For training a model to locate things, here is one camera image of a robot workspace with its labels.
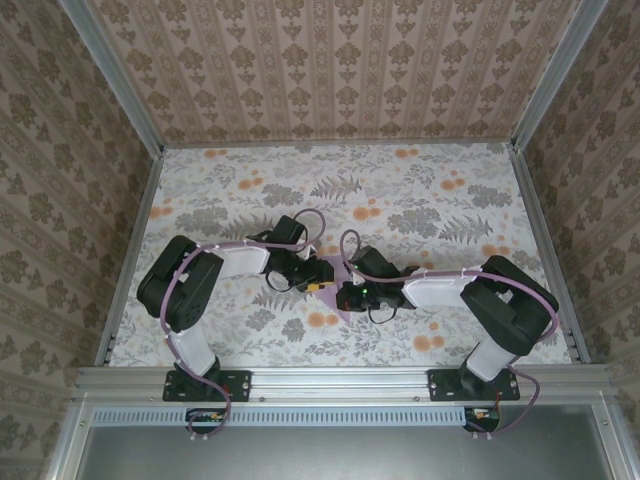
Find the purple square paper sheet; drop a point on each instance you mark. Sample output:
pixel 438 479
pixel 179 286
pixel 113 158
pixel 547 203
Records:
pixel 337 272

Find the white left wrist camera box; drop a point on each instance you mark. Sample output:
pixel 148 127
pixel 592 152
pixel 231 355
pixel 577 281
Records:
pixel 313 250

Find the black connector board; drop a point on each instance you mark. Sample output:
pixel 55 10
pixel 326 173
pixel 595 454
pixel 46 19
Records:
pixel 207 417
pixel 482 416

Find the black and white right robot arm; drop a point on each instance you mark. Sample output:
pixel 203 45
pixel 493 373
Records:
pixel 510 310

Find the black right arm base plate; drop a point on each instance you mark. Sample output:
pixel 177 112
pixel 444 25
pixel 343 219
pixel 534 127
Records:
pixel 445 385

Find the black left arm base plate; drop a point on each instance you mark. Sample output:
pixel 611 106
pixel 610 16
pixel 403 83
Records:
pixel 235 385

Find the floral patterned table cover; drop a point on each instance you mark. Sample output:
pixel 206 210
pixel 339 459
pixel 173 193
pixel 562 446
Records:
pixel 350 180

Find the aluminium mounting rail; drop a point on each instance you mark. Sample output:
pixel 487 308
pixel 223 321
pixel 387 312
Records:
pixel 340 382

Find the aluminium frame post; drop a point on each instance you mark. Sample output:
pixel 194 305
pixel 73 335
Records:
pixel 555 80
pixel 115 80

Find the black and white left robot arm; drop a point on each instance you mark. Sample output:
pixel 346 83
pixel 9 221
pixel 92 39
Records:
pixel 180 290

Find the grey metal sheet panel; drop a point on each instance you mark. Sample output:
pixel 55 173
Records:
pixel 340 455

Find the aluminium table side rail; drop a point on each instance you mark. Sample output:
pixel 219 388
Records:
pixel 545 220
pixel 135 220

